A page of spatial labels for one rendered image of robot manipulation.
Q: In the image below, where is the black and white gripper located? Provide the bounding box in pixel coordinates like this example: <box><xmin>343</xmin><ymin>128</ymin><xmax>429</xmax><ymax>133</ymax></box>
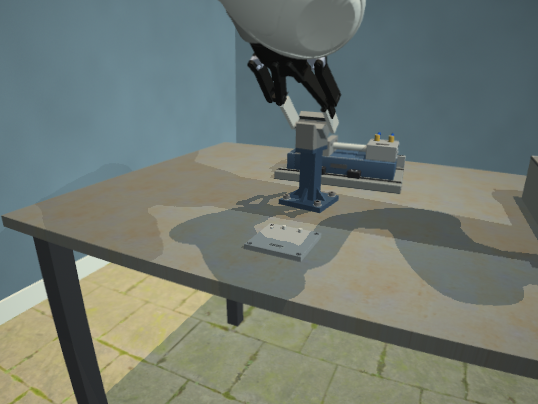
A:
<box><xmin>247</xmin><ymin>43</ymin><xmax>341</xmax><ymax>134</ymax></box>

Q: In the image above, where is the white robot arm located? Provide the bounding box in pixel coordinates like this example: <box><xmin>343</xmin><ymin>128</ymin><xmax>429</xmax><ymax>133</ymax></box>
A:
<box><xmin>218</xmin><ymin>0</ymin><xmax>366</xmax><ymax>59</ymax></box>

